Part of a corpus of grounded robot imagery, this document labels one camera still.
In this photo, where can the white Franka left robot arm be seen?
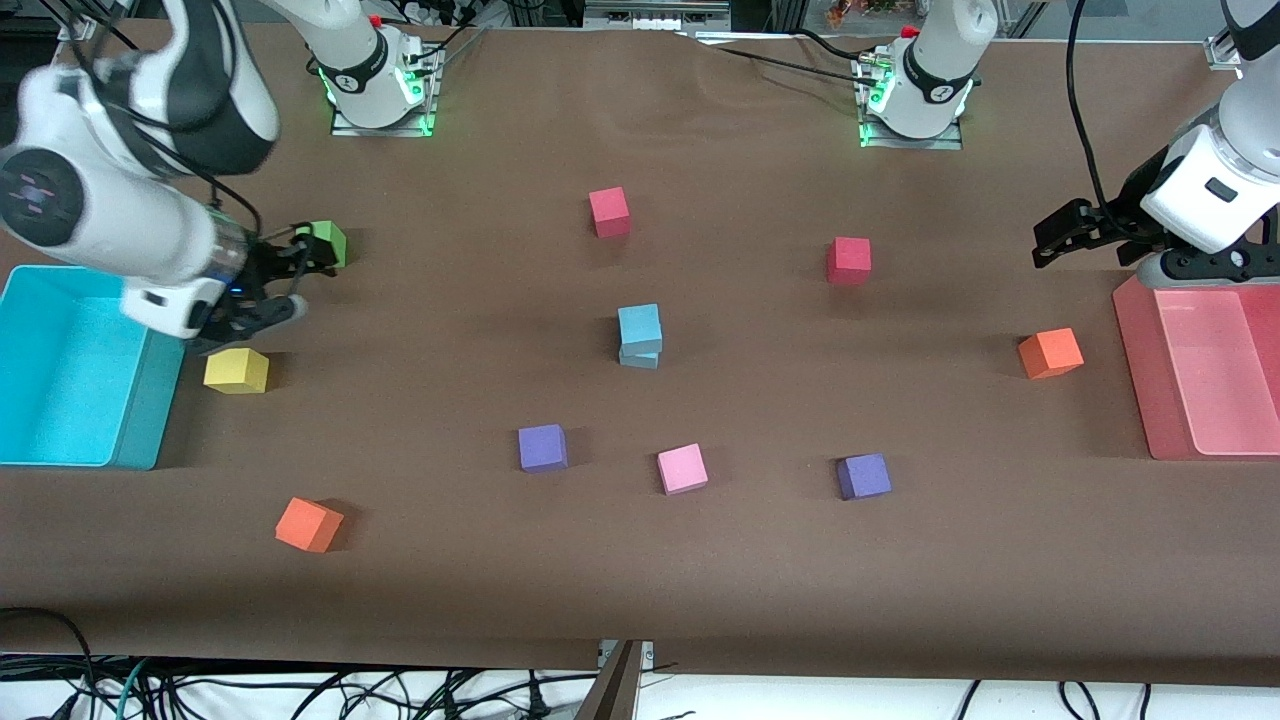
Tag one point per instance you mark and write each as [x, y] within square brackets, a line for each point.
[1200, 215]

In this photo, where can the red foam block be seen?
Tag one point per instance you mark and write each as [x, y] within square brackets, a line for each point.
[610, 212]
[848, 261]

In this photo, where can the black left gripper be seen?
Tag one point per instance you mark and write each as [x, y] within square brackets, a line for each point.
[1122, 216]

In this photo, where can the grey power strip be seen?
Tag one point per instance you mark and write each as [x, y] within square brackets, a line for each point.
[655, 18]

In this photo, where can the light blue foam block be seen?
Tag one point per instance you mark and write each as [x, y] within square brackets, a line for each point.
[640, 360]
[640, 328]

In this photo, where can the orange foam block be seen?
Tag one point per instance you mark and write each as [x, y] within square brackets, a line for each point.
[1050, 353]
[308, 525]

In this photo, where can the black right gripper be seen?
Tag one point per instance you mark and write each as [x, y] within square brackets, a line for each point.
[264, 268]

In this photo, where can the green foam block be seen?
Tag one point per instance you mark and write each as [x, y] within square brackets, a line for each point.
[335, 245]

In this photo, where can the pink plastic bin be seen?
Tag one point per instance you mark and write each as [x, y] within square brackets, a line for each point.
[1220, 400]

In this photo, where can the aluminium frame corner bracket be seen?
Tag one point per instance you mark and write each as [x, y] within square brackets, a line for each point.
[1222, 52]

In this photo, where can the metal table clamp bracket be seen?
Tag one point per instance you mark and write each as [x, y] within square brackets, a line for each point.
[615, 690]

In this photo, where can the purple foam block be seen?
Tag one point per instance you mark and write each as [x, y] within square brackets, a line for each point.
[543, 448]
[863, 477]

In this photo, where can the cyan plastic bin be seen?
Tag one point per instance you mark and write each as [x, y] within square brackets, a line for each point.
[60, 400]

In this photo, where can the white Franka right robot arm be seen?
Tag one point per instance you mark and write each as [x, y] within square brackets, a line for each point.
[100, 210]

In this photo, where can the pink foam block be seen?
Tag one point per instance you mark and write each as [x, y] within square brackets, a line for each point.
[682, 469]

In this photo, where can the brown table cloth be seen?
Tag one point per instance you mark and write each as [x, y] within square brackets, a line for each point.
[700, 580]

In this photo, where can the yellow foam block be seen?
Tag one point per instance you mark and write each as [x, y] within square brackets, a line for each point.
[236, 370]

